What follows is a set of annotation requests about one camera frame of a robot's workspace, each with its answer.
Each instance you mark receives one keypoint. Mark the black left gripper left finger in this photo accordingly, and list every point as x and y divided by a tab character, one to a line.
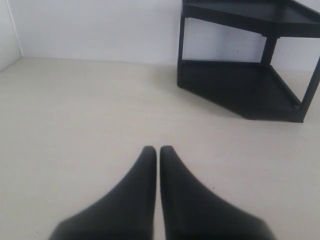
125	213

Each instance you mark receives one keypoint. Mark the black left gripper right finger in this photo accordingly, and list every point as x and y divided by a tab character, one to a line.
192	212

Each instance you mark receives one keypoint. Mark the black two-tier metal rack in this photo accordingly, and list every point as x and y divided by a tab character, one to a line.
253	90

